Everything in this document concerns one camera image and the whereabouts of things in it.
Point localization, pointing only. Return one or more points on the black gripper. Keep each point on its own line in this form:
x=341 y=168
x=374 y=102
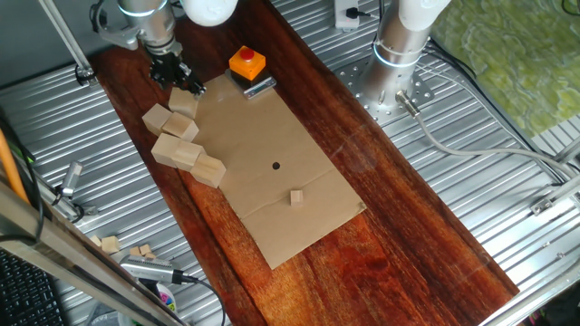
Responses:
x=165 y=62

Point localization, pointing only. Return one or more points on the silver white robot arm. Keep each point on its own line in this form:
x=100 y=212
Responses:
x=394 y=54

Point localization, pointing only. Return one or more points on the orange emergency stop button box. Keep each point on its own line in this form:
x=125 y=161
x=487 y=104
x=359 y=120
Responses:
x=247 y=63

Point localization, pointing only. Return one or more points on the brown cardboard sheet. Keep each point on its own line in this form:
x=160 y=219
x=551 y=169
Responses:
x=272 y=136

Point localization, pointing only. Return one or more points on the thin metal stand rod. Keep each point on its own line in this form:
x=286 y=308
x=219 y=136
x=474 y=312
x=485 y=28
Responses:
x=67 y=41

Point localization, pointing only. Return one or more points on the small wooden cube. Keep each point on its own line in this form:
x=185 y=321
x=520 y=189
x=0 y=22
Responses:
x=95 y=240
x=110 y=244
x=296 y=198

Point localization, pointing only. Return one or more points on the tiny wooden cube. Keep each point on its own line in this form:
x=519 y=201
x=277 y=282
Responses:
x=135 y=250
x=145 y=249
x=151 y=256

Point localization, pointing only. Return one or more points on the white power strip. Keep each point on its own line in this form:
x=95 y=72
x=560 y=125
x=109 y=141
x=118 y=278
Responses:
x=343 y=18

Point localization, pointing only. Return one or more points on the orange tube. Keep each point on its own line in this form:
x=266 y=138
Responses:
x=8 y=165

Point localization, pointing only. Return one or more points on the silver robot mounting plate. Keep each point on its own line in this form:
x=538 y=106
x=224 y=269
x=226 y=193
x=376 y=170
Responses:
x=423 y=88

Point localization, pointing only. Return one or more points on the reddish brown wooden board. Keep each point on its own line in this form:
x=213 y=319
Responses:
x=362 y=253

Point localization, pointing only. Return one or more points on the black keyboard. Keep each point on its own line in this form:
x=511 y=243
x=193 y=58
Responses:
x=22 y=299

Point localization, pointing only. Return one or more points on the silver camera mount bracket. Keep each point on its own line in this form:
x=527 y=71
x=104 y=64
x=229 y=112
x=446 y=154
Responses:
x=120 y=36

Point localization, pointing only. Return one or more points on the silver camera on stand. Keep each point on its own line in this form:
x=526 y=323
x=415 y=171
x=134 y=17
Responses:
x=72 y=175

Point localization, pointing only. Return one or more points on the metal camera stand bracket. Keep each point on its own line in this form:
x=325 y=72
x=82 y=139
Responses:
x=86 y=210

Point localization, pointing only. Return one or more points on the silver ridged camera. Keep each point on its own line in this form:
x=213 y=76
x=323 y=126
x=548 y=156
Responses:
x=145 y=269

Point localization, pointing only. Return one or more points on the aluminium frame beam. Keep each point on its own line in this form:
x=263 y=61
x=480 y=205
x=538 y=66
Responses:
x=68 y=262

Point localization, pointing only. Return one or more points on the aluminium profile rail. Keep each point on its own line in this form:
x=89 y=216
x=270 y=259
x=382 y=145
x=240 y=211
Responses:
x=571 y=151
x=562 y=192

